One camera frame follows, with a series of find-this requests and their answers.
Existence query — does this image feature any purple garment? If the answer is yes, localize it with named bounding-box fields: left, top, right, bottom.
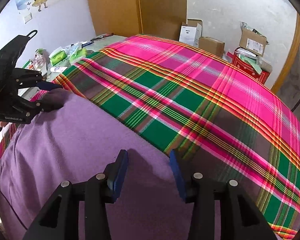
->
left=0, top=89, right=192, bottom=239

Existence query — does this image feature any person's left hand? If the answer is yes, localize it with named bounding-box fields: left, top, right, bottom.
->
left=0, top=121, right=8, bottom=128

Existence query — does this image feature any green tissue pack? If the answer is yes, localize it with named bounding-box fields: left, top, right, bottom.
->
left=49, top=50, right=67, bottom=66

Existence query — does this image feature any pink green plaid bedsheet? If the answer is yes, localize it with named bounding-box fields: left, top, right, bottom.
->
left=0, top=35, right=300, bottom=239

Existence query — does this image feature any red gift box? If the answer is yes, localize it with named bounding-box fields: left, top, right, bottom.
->
left=232, top=47, right=273, bottom=85

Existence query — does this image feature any labelled cardboard box on top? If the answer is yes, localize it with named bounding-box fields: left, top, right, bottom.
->
left=239, top=22, right=268, bottom=56

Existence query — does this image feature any wooden wardrobe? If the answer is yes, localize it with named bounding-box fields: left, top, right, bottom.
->
left=88, top=0, right=187, bottom=40

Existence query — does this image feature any black cable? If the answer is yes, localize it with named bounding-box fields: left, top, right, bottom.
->
left=0, top=180, right=28, bottom=230

